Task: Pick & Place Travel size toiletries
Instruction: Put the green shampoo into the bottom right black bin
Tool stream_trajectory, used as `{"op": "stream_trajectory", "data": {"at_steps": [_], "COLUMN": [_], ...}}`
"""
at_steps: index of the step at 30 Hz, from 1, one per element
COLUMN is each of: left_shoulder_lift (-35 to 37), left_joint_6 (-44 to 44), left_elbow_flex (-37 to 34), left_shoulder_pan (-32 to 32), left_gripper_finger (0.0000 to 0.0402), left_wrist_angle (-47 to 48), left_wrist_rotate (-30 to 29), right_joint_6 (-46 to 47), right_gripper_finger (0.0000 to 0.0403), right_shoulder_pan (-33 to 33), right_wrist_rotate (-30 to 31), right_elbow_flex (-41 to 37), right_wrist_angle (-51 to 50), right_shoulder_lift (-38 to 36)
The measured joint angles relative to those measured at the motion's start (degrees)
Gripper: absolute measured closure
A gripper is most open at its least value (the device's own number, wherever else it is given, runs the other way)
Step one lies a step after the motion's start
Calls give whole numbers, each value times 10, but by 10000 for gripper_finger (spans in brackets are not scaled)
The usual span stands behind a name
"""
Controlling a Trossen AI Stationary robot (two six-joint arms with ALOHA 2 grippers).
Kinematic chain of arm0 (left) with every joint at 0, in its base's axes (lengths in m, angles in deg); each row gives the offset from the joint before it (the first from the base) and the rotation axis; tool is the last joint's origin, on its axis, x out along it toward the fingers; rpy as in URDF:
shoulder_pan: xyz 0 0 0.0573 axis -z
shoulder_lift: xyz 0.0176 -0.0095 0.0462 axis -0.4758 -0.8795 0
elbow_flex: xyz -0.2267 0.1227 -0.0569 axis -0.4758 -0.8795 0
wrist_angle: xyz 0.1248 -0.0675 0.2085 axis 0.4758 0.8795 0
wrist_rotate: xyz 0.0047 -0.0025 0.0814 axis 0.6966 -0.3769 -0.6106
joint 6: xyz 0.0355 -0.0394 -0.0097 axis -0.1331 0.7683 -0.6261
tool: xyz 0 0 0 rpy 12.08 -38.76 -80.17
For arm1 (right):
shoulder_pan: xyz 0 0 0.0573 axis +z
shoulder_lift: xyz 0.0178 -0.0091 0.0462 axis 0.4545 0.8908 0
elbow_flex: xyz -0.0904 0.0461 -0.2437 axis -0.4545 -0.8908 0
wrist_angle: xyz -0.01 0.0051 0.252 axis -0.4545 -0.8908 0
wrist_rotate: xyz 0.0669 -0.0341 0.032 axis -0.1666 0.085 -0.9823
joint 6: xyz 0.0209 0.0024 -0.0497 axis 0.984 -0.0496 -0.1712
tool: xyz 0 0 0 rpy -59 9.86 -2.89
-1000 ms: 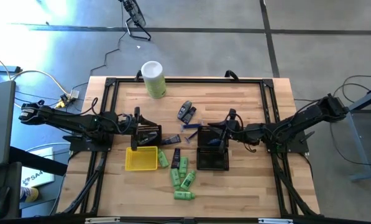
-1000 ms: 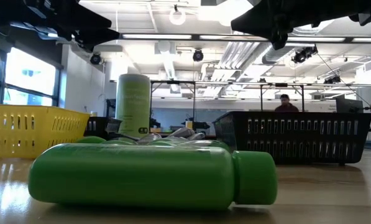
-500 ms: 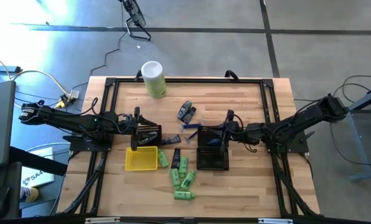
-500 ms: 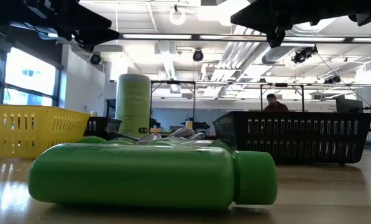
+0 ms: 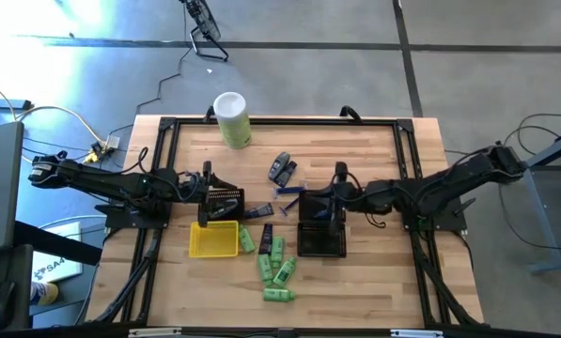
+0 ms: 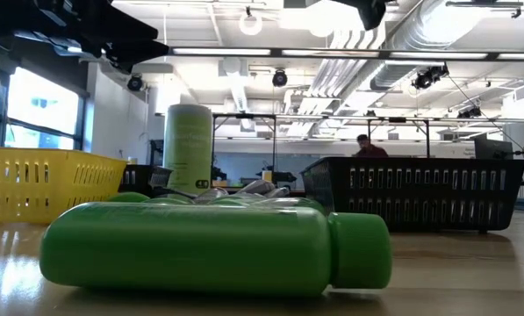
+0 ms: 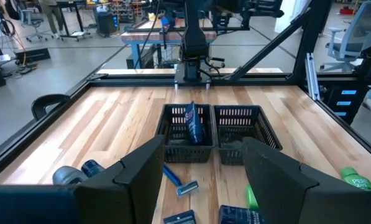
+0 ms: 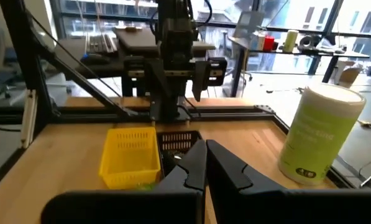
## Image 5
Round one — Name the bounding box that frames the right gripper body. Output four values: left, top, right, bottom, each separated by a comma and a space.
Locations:
329, 161, 373, 237

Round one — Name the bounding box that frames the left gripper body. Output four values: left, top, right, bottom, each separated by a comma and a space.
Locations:
185, 161, 214, 228

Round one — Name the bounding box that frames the green travel bottle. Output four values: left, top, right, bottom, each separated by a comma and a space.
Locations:
261, 287, 297, 303
239, 224, 257, 255
257, 253, 274, 284
270, 236, 286, 264

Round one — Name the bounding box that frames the green bottle with dark label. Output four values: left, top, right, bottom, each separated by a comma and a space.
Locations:
273, 255, 298, 289

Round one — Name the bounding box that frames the yellow plastic basket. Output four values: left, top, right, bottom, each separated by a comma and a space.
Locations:
188, 220, 241, 259

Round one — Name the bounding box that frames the green disinfecting wipes canister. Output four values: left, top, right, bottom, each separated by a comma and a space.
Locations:
212, 90, 254, 151

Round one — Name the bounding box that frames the black floor fan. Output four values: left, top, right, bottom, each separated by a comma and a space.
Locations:
179, 0, 230, 63

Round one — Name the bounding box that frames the white printed box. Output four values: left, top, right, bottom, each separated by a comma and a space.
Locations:
29, 221, 85, 284

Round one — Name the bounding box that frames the grey metal desk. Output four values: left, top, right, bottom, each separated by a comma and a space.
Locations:
522, 127, 561, 276

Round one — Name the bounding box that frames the grey computer monitor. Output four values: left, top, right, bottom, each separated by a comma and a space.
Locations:
0, 120, 26, 257

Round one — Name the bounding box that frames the black side desk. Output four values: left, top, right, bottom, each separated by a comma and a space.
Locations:
0, 219, 103, 332

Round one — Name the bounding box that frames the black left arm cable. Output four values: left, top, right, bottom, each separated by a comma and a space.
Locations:
136, 146, 206, 201

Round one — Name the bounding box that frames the black aluminium table frame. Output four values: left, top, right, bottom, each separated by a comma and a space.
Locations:
85, 115, 491, 338

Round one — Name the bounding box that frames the silver aluminium bracket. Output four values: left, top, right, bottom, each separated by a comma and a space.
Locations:
128, 328, 183, 338
390, 329, 444, 338

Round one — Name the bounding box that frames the yellow power cable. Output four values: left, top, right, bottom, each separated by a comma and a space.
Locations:
12, 104, 110, 163

